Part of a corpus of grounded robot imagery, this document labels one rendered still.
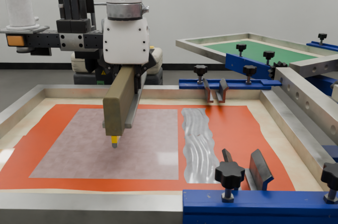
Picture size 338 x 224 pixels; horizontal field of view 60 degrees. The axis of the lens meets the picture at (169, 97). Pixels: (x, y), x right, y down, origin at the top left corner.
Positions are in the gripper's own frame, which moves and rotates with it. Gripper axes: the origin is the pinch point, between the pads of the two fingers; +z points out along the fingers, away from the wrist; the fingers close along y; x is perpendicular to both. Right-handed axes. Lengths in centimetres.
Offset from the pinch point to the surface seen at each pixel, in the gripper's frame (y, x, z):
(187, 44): -18, -99, 12
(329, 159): -41.7, 15.0, 10.3
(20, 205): 13.5, 28.9, 10.3
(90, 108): 15.1, -16.8, 14.2
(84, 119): 14.7, -9.0, 14.1
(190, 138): -14.9, 2.1, 13.6
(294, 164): -36.5, 12.0, 13.8
